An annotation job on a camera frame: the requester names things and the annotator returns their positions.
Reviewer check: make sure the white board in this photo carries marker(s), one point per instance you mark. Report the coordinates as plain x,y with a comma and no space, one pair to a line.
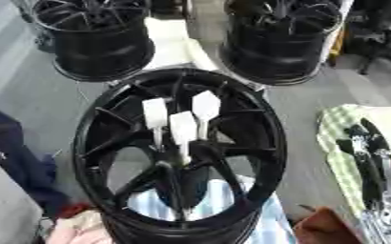
174,47

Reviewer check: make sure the black tripod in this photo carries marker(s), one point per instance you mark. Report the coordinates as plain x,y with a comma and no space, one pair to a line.
385,38

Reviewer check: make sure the pink cloth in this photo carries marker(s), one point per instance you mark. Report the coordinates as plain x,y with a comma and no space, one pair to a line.
76,228

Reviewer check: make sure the person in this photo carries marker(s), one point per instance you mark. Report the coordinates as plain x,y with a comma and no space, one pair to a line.
21,158

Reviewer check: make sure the blue white striped cloth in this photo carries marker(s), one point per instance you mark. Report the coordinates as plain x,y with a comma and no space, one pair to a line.
215,203

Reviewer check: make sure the black wheel rim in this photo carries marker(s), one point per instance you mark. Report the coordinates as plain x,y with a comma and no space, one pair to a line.
101,47
279,54

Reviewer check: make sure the black spoked wheel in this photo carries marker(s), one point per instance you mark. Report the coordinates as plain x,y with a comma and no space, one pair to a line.
93,139

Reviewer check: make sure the brown bag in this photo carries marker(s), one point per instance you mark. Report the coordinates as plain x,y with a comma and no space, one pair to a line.
324,227

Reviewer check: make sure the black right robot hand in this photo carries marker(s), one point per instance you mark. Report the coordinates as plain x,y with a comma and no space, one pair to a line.
371,171

